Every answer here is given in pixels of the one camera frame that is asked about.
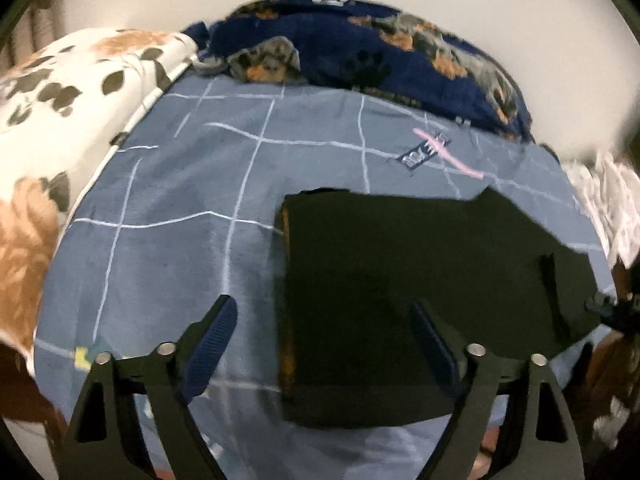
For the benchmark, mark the brown wooden bed frame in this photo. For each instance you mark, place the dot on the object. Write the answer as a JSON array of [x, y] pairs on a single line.
[[25, 400]]

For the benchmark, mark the blue checked bedsheet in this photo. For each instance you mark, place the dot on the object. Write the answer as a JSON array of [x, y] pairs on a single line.
[[175, 260]]

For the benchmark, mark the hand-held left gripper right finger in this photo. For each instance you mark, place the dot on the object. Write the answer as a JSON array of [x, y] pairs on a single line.
[[435, 342]]

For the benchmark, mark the black pants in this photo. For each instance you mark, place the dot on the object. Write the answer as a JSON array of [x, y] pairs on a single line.
[[400, 285]]

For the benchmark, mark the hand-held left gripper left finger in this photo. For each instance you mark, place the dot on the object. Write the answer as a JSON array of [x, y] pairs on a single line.
[[212, 345]]

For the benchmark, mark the navy dog print blanket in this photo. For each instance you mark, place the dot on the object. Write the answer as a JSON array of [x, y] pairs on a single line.
[[330, 40]]

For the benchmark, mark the white floral cloth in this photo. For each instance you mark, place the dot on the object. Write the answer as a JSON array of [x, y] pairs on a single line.
[[610, 200]]

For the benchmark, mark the white orange floral pillow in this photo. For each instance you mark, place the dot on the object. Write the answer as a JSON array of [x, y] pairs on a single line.
[[75, 125]]

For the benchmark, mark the beige floral curtain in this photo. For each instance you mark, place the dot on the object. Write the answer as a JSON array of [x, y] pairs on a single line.
[[40, 30]]

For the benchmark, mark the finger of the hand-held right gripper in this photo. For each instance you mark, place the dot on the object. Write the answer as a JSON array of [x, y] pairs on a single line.
[[612, 307]]

